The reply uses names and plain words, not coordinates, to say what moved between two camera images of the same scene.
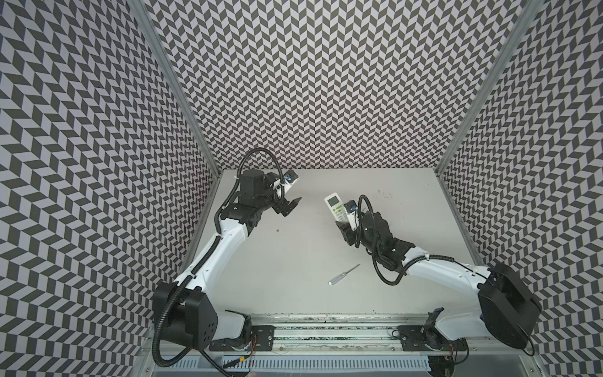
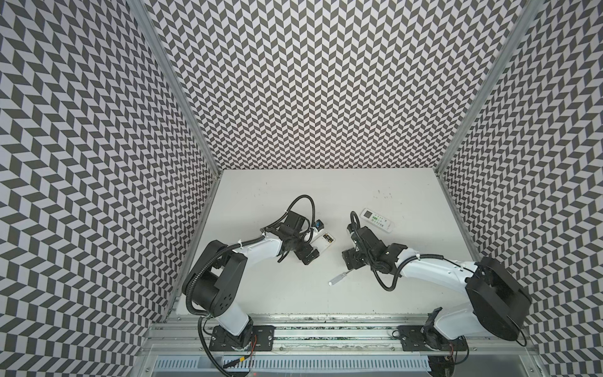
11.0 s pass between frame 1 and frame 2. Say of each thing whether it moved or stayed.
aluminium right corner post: stayed
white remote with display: moved
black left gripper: moved
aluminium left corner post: stayed
